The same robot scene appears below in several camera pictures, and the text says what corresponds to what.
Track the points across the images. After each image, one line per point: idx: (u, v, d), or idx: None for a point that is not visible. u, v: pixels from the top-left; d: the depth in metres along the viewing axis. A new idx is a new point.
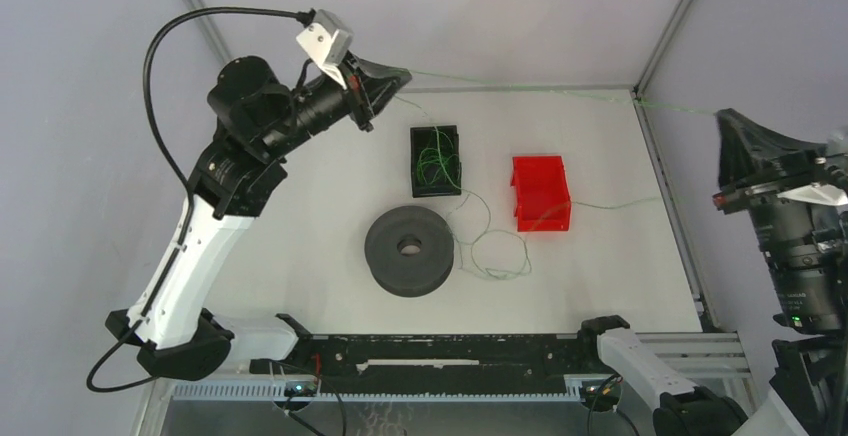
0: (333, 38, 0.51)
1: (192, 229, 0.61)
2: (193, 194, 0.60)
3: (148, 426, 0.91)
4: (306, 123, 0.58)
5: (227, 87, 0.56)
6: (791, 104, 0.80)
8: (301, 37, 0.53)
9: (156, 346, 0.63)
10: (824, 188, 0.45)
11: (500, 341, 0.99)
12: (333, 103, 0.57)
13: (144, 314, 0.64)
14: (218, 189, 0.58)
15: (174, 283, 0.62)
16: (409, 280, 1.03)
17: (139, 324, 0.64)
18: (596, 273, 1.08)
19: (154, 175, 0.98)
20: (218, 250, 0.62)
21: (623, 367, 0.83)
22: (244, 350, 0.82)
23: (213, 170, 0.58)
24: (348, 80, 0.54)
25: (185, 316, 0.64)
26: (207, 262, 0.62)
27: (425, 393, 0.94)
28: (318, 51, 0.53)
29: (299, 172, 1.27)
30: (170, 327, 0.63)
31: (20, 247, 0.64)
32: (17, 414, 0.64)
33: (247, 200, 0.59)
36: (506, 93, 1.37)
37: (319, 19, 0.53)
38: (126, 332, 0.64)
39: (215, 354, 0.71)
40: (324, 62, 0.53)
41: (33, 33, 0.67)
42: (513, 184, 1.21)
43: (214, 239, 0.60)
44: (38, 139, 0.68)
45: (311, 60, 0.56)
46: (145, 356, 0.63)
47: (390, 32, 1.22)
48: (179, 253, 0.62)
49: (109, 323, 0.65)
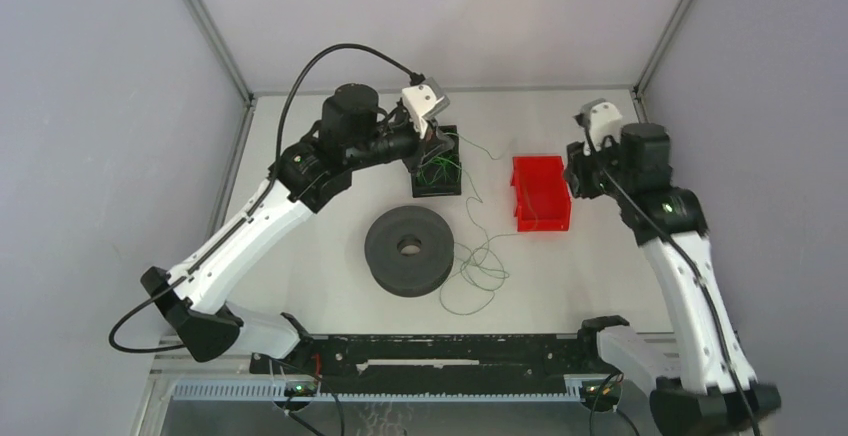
0: (438, 101, 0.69)
1: (264, 205, 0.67)
2: (273, 176, 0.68)
3: (148, 426, 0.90)
4: (383, 151, 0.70)
5: (345, 96, 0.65)
6: (790, 104, 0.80)
8: (412, 90, 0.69)
9: (192, 305, 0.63)
10: (595, 124, 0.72)
11: (500, 341, 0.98)
12: (407, 142, 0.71)
13: (190, 272, 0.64)
14: (300, 178, 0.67)
15: (233, 248, 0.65)
16: (409, 280, 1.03)
17: (180, 282, 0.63)
18: (596, 273, 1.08)
19: (155, 175, 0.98)
20: (278, 231, 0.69)
21: (624, 361, 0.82)
22: (249, 344, 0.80)
23: (299, 162, 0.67)
24: (427, 133, 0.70)
25: (224, 285, 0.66)
26: (265, 239, 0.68)
27: (425, 393, 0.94)
28: (423, 103, 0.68)
29: None
30: (213, 290, 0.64)
31: (20, 247, 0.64)
32: (20, 413, 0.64)
33: (318, 195, 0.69)
36: (507, 93, 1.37)
37: (429, 83, 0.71)
38: (166, 288, 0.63)
39: (223, 341, 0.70)
40: (424, 112, 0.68)
41: (34, 34, 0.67)
42: (512, 185, 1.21)
43: (282, 218, 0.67)
44: (39, 138, 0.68)
45: (406, 109, 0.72)
46: (178, 314, 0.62)
47: (389, 33, 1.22)
48: (243, 224, 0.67)
49: (147, 276, 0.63)
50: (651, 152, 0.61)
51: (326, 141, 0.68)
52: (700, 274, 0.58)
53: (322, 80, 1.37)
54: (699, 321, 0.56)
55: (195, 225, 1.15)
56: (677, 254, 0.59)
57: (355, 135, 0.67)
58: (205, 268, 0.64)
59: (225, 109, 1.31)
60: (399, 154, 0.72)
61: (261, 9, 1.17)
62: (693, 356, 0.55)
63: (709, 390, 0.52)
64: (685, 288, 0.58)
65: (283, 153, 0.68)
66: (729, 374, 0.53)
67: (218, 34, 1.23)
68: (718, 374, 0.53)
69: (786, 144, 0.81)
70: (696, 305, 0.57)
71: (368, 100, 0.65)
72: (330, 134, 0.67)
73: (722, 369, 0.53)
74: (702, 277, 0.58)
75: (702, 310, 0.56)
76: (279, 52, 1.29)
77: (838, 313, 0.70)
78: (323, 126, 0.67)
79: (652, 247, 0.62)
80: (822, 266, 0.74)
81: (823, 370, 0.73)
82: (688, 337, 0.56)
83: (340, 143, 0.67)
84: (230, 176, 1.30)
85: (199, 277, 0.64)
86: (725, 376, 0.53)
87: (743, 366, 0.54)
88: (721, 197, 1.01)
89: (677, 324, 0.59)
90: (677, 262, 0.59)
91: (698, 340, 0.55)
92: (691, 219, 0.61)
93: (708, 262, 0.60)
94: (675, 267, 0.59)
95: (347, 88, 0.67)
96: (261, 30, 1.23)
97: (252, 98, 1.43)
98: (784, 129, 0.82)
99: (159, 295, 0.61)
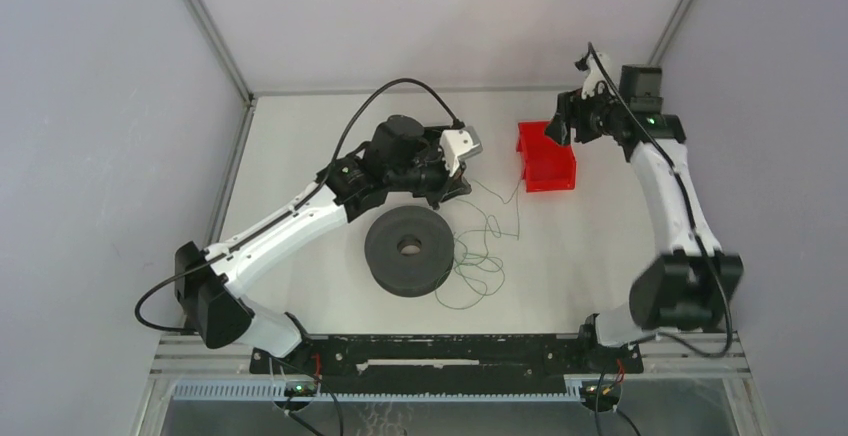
0: (472, 148, 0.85)
1: (311, 203, 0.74)
2: (321, 183, 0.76)
3: (148, 426, 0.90)
4: (416, 179, 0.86)
5: (397, 124, 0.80)
6: (792, 103, 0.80)
8: (453, 133, 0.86)
9: (227, 281, 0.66)
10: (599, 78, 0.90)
11: (500, 341, 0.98)
12: (437, 178, 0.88)
13: (232, 250, 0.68)
14: (346, 186, 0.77)
15: (276, 235, 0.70)
16: (410, 281, 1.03)
17: (219, 258, 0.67)
18: (596, 272, 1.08)
19: (155, 175, 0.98)
20: (316, 230, 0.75)
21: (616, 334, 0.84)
22: (251, 337, 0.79)
23: (347, 173, 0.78)
24: (454, 173, 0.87)
25: (260, 269, 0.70)
26: (304, 233, 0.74)
27: (425, 393, 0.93)
28: (459, 145, 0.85)
29: (299, 172, 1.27)
30: (248, 272, 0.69)
31: (21, 247, 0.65)
32: (19, 414, 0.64)
33: (359, 205, 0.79)
36: (508, 93, 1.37)
37: (468, 130, 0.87)
38: (203, 262, 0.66)
39: (236, 328, 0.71)
40: (458, 153, 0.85)
41: (34, 35, 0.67)
42: (518, 150, 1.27)
43: (325, 216, 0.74)
44: (39, 137, 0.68)
45: (444, 150, 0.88)
46: (203, 293, 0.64)
47: (389, 33, 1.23)
48: (288, 216, 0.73)
49: (187, 248, 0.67)
50: (642, 77, 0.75)
51: (372, 160, 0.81)
52: (673, 166, 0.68)
53: (322, 80, 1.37)
54: (671, 203, 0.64)
55: (195, 225, 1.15)
56: (653, 152, 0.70)
57: (399, 156, 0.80)
58: (244, 249, 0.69)
59: (225, 108, 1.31)
60: (427, 183, 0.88)
61: (261, 9, 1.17)
62: (664, 230, 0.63)
63: (674, 249, 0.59)
64: (660, 174, 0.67)
65: (333, 161, 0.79)
66: (696, 242, 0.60)
67: (219, 34, 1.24)
68: (686, 241, 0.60)
69: (787, 143, 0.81)
70: (668, 185, 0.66)
71: (414, 129, 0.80)
72: (378, 153, 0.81)
73: (688, 239, 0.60)
74: (677, 168, 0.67)
75: (675, 192, 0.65)
76: (279, 53, 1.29)
77: (838, 312, 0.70)
78: (373, 146, 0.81)
79: (637, 152, 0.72)
80: (822, 266, 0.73)
81: (824, 369, 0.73)
82: (661, 215, 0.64)
83: (384, 163, 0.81)
84: (230, 176, 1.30)
85: (236, 256, 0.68)
86: (691, 244, 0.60)
87: (713, 239, 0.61)
88: (722, 196, 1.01)
89: (654, 215, 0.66)
90: (655, 158, 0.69)
91: (667, 214, 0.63)
92: (671, 133, 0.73)
93: (686, 162, 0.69)
94: (654, 161, 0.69)
95: (397, 119, 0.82)
96: (262, 30, 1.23)
97: (252, 98, 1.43)
98: (785, 128, 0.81)
99: (197, 267, 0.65)
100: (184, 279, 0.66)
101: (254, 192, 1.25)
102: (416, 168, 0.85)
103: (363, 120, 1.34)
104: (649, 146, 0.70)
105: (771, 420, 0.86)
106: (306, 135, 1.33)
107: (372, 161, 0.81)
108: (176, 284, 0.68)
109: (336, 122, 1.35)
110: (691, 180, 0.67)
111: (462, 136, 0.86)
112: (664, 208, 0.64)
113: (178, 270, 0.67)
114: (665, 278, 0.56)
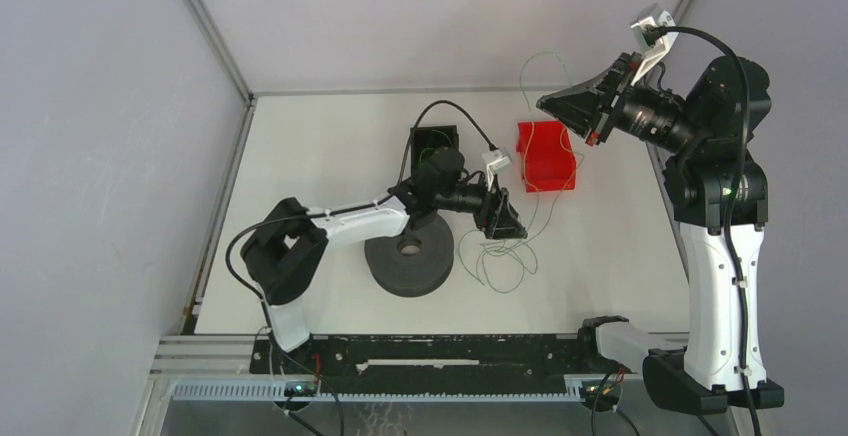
0: (500, 162, 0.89)
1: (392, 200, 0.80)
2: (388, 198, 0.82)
3: (148, 427, 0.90)
4: (455, 202, 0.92)
5: (442, 157, 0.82)
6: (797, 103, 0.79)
8: (486, 155, 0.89)
9: (324, 236, 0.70)
10: (655, 54, 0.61)
11: (500, 341, 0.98)
12: (474, 201, 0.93)
13: (330, 214, 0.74)
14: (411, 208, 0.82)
15: (362, 217, 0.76)
16: (410, 281, 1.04)
17: (318, 216, 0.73)
18: (596, 273, 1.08)
19: (156, 174, 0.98)
20: (384, 229, 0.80)
21: (623, 350, 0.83)
22: (279, 317, 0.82)
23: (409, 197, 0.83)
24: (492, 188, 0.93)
25: (341, 239, 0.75)
26: (379, 226, 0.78)
27: (424, 393, 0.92)
28: (490, 162, 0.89)
29: (298, 170, 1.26)
30: (336, 237, 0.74)
31: (20, 244, 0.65)
32: (19, 412, 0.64)
33: (413, 225, 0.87)
36: (508, 92, 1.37)
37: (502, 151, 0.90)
38: (305, 215, 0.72)
39: (289, 293, 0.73)
40: (491, 168, 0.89)
41: (35, 35, 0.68)
42: (518, 150, 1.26)
43: (394, 219, 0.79)
44: (37, 137, 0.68)
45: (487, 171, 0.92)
46: (305, 244, 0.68)
47: (389, 34, 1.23)
48: (370, 207, 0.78)
49: (290, 201, 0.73)
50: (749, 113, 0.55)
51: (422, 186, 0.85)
52: (741, 278, 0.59)
53: (321, 78, 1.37)
54: (724, 326, 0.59)
55: (196, 225, 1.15)
56: (720, 244, 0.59)
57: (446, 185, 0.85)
58: (340, 217, 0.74)
59: (225, 108, 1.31)
60: (469, 206, 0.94)
61: (260, 8, 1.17)
62: (707, 352, 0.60)
63: (714, 388, 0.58)
64: (721, 284, 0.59)
65: (394, 187, 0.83)
66: (739, 376, 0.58)
67: (218, 33, 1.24)
68: (727, 376, 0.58)
69: None
70: (726, 306, 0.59)
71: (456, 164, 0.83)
72: (429, 183, 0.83)
73: (732, 371, 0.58)
74: (743, 282, 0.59)
75: (733, 311, 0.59)
76: (279, 53, 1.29)
77: None
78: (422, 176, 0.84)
79: (697, 237, 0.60)
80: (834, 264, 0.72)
81: (831, 370, 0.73)
82: (708, 335, 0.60)
83: (434, 191, 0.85)
84: (230, 176, 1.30)
85: (333, 220, 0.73)
86: (733, 379, 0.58)
87: (757, 369, 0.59)
88: None
89: (698, 315, 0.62)
90: (718, 256, 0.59)
91: (716, 340, 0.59)
92: (747, 209, 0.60)
93: (754, 260, 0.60)
94: (715, 262, 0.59)
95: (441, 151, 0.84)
96: (262, 30, 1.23)
97: (252, 98, 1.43)
98: None
99: (302, 217, 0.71)
100: (279, 226, 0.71)
101: (253, 192, 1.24)
102: (459, 191, 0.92)
103: (363, 119, 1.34)
104: (716, 235, 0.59)
105: (770, 420, 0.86)
106: (306, 134, 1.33)
107: (425, 189, 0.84)
108: (257, 230, 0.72)
109: (336, 121, 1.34)
110: (753, 292, 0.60)
111: (494, 153, 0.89)
112: (710, 325, 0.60)
113: (271, 217, 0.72)
114: (703, 406, 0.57)
